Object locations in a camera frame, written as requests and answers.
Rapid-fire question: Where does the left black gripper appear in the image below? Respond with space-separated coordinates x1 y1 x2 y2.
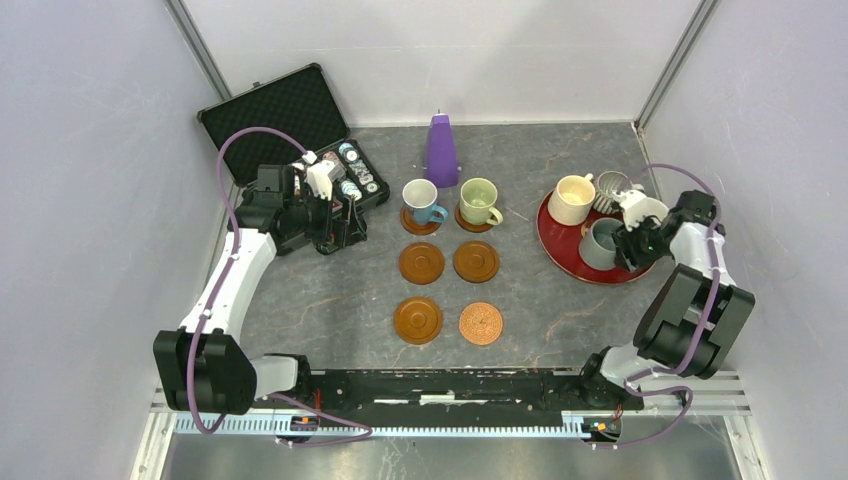
284 184 366 248

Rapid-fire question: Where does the grey-green mug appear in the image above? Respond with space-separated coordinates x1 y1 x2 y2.
579 217 623 271

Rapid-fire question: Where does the brown wooden coaster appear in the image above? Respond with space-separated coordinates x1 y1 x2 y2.
398 242 445 285
454 206 493 233
400 207 442 236
452 241 500 283

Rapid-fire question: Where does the blue white mug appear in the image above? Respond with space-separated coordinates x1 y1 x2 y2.
402 178 449 226

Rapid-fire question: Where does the red round tray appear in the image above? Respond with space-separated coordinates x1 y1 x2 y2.
536 191 654 285

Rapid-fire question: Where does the orange-brown wooden coaster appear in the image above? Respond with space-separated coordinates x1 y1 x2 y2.
393 297 443 345

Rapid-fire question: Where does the black poker chip case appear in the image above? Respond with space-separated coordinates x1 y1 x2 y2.
197 63 390 217

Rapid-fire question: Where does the light green mug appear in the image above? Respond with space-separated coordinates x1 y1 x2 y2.
459 178 503 226

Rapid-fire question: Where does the woven rattan coaster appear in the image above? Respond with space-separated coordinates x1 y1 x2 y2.
458 302 504 346

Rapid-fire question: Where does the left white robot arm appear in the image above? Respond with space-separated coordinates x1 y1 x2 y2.
153 160 366 415

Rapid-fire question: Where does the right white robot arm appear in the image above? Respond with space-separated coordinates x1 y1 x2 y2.
577 190 755 408

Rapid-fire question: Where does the grey striped mug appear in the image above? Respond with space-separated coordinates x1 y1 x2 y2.
592 171 632 214

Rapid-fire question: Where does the cream yellow mug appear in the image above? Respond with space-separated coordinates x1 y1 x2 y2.
547 173 596 226

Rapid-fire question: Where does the purple metronome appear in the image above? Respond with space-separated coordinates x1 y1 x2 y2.
424 113 460 188

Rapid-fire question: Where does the white red-handled mug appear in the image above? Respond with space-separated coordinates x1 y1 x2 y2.
634 197 669 223

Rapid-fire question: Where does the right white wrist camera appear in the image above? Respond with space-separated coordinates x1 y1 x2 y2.
612 189 653 231

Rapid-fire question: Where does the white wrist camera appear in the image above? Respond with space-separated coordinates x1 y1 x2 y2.
612 189 653 231
301 150 345 201

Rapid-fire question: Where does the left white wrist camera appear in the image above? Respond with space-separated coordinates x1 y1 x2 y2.
301 150 345 201

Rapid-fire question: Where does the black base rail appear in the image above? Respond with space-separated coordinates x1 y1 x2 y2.
289 368 644 429

